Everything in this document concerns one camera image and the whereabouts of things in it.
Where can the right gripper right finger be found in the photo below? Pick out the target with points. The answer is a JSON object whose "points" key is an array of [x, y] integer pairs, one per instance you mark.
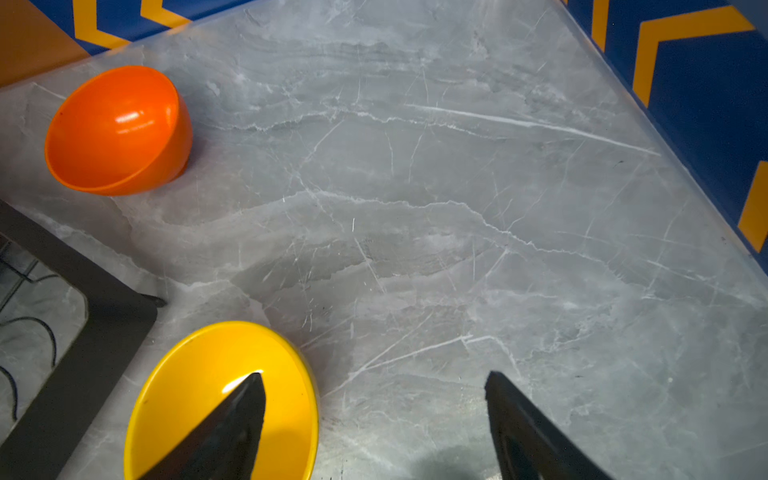
{"points": [[527, 444]]}

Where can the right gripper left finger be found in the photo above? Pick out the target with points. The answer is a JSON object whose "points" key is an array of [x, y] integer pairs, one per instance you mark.
{"points": [[225, 444]]}

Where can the orange plastic bowl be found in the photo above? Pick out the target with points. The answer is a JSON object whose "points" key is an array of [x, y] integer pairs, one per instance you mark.
{"points": [[123, 132]]}

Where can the black wire dish rack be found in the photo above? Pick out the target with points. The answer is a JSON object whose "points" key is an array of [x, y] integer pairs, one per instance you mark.
{"points": [[117, 321]]}

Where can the yellow plastic bowl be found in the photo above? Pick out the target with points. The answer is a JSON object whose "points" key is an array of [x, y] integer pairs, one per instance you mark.
{"points": [[201, 371]]}

